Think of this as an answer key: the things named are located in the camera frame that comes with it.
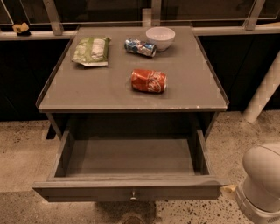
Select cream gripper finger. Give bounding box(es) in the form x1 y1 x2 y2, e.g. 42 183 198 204
222 185 236 193

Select grey top drawer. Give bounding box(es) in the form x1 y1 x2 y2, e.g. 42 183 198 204
32 130 228 202

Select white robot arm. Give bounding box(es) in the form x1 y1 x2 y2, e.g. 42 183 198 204
220 142 280 224

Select metal drawer knob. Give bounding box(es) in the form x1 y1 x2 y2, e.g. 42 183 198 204
129 191 138 201

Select crushed red cola can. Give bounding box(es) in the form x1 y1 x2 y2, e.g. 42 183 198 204
130 69 167 93

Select metal window railing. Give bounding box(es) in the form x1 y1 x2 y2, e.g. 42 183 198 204
0 0 280 39

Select grey wooden cabinet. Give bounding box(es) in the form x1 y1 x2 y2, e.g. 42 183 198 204
37 26 228 136

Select white bowl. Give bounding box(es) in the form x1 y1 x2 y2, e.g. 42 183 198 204
146 26 176 52

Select crushed blue soda can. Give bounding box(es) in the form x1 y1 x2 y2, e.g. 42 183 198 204
124 38 157 58

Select green snack bag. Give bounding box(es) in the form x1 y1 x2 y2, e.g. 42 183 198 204
72 37 110 67

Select small yellow toy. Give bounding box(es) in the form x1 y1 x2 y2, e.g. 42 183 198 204
12 22 31 36

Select white diagonal post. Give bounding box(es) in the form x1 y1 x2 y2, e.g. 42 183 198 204
242 52 280 123

